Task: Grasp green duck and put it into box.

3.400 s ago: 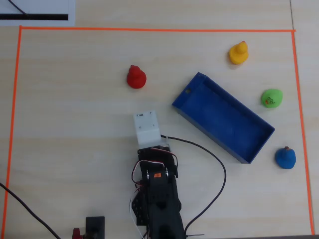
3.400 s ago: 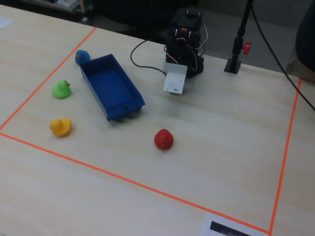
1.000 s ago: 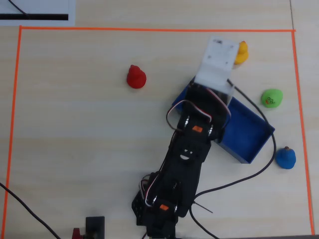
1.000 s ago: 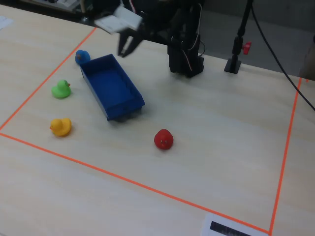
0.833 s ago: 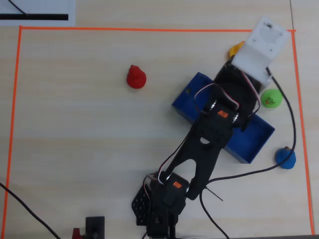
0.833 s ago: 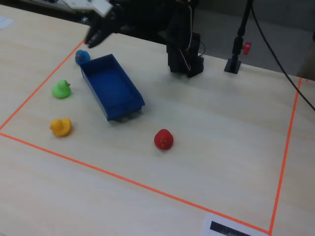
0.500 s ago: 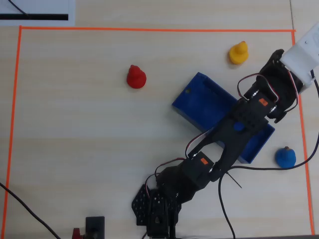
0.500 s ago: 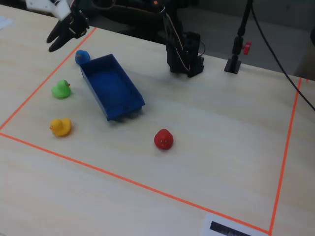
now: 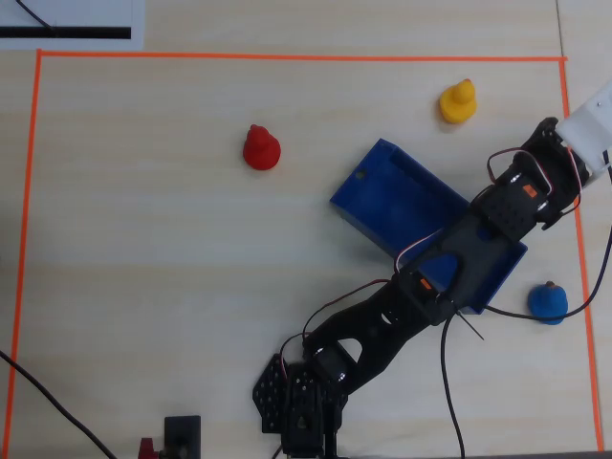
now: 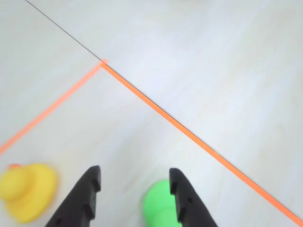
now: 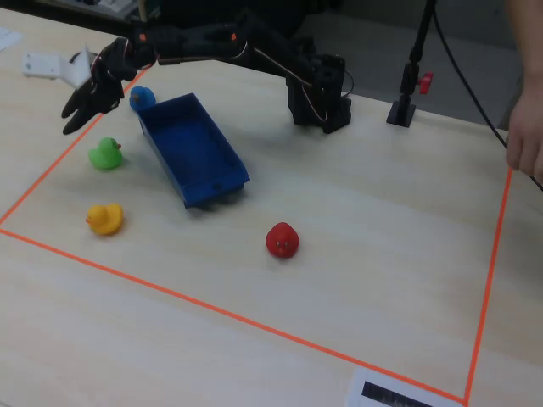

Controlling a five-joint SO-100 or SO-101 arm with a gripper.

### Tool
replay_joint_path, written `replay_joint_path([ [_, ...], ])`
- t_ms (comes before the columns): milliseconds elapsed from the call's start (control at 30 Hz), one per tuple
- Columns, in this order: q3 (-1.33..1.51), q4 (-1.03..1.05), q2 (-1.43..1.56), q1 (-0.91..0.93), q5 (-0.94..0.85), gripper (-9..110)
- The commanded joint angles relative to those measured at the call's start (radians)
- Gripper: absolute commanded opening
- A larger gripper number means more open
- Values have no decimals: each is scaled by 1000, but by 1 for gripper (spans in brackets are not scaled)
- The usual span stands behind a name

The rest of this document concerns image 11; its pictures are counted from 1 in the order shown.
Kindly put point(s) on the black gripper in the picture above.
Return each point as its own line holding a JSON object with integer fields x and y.
{"x": 97, "y": 95}

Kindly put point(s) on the yellow rubber duck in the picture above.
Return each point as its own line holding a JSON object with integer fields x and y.
{"x": 106, "y": 218}

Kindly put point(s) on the black camera stand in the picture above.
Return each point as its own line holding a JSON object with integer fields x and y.
{"x": 407, "y": 85}

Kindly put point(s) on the green rubber duck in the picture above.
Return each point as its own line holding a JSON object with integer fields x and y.
{"x": 105, "y": 156}

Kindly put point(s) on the orange tape strip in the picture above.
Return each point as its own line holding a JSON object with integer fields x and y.
{"x": 492, "y": 271}
{"x": 233, "y": 316}
{"x": 68, "y": 148}

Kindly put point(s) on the red stand knob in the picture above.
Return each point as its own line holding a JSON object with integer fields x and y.
{"x": 426, "y": 82}

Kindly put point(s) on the bare person hand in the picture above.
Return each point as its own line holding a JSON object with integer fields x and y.
{"x": 528, "y": 131}

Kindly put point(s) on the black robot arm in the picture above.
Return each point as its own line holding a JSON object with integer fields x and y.
{"x": 237, "y": 46}

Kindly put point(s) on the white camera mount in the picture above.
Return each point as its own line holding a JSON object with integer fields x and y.
{"x": 46, "y": 64}

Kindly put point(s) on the white paper with black bar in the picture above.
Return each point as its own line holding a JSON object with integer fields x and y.
{"x": 382, "y": 392}

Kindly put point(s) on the bare person forearm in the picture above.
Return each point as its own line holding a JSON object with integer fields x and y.
{"x": 528, "y": 38}

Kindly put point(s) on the plain white paper sheet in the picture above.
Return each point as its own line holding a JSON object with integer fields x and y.
{"x": 8, "y": 38}

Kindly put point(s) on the blue plastic box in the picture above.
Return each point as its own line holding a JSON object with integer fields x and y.
{"x": 191, "y": 152}

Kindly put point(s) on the blue rubber duck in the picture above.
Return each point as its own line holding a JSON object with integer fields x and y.
{"x": 142, "y": 97}

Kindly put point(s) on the red rubber duck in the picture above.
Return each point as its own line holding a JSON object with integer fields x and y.
{"x": 282, "y": 241}

